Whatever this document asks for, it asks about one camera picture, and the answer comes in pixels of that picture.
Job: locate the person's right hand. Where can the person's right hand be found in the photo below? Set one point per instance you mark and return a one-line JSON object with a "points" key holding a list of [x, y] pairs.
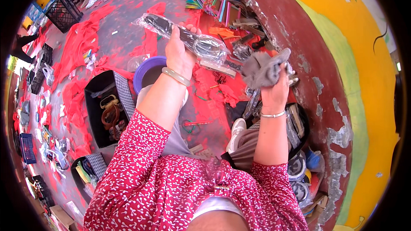
{"points": [[274, 91]]}

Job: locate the person's left hand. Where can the person's left hand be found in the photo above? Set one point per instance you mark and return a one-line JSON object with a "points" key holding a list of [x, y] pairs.
{"points": [[178, 56]]}

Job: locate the person's left fingers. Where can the person's left fingers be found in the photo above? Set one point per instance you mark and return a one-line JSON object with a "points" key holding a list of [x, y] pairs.
{"points": [[190, 29]]}

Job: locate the person's right fingers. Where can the person's right fingers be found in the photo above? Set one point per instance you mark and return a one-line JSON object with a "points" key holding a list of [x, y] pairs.
{"points": [[284, 72]]}

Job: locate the black item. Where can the black item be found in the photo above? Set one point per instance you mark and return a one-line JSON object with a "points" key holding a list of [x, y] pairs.
{"points": [[192, 40]]}

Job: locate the grey fluffy cloth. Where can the grey fluffy cloth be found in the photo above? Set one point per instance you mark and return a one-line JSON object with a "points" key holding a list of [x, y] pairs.
{"points": [[265, 69]]}

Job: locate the heap of colourful packets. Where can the heap of colourful packets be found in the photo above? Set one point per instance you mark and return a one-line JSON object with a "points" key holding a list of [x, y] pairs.
{"points": [[215, 3]]}

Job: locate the pale jade bangle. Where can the pale jade bangle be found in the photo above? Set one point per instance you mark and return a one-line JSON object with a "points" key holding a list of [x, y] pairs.
{"points": [[176, 76]]}

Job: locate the black bag of wrapped packets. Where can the black bag of wrapped packets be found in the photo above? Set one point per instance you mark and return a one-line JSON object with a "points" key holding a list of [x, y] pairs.
{"points": [[293, 126]]}

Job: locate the purple plastic basin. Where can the purple plastic basin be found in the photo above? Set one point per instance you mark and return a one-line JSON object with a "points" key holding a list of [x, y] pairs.
{"points": [[148, 72]]}

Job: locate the clear plastic bag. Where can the clear plastic bag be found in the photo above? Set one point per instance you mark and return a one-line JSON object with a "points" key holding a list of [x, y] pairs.
{"points": [[137, 62]]}

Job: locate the red stick with green band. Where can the red stick with green band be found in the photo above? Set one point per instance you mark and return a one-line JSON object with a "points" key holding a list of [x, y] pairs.
{"points": [[196, 123]]}

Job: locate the pile of grey tape rolls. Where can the pile of grey tape rolls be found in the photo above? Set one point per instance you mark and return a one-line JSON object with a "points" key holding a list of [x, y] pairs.
{"points": [[298, 175]]}

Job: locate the person's legs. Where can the person's legs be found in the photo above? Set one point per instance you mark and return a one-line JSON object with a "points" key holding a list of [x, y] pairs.
{"points": [[179, 134]]}

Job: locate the red cloth sheet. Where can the red cloth sheet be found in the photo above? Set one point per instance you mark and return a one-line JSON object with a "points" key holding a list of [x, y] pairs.
{"points": [[82, 43]]}

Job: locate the large black checked-trim fabric box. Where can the large black checked-trim fabric box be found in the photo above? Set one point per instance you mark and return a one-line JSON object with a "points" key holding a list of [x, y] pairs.
{"points": [[107, 110]]}

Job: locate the black plastic crate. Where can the black plastic crate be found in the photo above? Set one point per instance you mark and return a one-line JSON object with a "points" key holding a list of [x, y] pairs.
{"points": [[64, 12]]}

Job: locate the stack of flat black crates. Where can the stack of flat black crates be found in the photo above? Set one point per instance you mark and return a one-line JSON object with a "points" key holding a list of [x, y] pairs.
{"points": [[41, 69]]}

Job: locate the person's body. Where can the person's body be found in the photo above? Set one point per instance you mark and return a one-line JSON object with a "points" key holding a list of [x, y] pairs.
{"points": [[179, 192]]}

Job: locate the small black checked-trim fabric box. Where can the small black checked-trim fabric box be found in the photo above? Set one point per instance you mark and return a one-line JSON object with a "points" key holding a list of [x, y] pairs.
{"points": [[86, 170]]}

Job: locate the blue plastic crate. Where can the blue plastic crate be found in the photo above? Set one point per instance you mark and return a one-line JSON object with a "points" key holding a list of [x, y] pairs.
{"points": [[27, 148]]}

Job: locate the cardboard box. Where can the cardboard box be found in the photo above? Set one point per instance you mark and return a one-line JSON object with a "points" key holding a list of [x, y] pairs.
{"points": [[62, 218]]}

